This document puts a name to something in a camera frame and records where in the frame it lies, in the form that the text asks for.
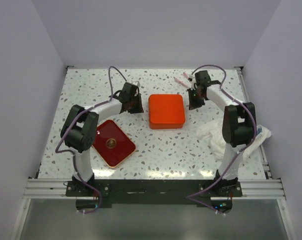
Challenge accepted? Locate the orange box lid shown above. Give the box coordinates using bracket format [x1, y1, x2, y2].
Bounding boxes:
[148, 94, 186, 121]

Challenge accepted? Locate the orange compartment cookie box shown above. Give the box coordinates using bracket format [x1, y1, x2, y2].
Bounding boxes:
[149, 118, 185, 130]

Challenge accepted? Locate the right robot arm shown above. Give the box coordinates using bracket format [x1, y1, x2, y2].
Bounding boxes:
[187, 70, 257, 197]

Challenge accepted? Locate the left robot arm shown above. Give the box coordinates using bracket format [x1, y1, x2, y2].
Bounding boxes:
[55, 82, 144, 196]

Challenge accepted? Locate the white crumpled plastic bag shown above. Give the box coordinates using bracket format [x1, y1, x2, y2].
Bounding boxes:
[196, 119, 272, 163]

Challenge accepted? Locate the red cookie tray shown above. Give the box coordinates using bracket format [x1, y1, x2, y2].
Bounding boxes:
[92, 120, 136, 168]

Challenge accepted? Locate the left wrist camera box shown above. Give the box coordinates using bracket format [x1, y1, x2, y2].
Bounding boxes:
[132, 81, 140, 88]

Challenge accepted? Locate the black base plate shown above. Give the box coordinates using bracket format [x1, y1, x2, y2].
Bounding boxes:
[64, 179, 243, 213]

